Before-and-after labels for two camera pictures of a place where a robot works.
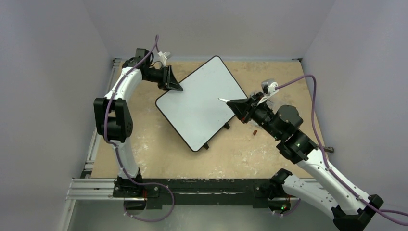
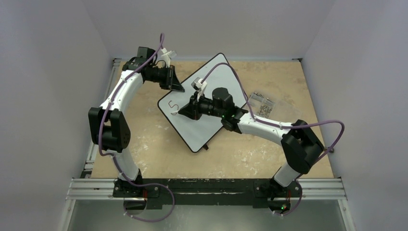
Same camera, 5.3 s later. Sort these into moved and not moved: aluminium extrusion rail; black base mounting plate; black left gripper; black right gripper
Moved: black right gripper
Not moved: aluminium extrusion rail; black base mounting plate; black left gripper
